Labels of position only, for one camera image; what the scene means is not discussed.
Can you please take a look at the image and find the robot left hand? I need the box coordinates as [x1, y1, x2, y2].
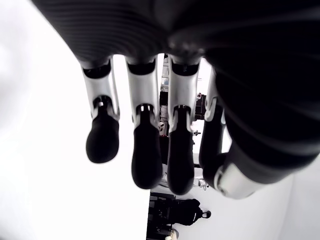
[31, 0, 320, 201]

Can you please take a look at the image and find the person in black hoodie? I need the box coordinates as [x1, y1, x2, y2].
[173, 198, 212, 227]

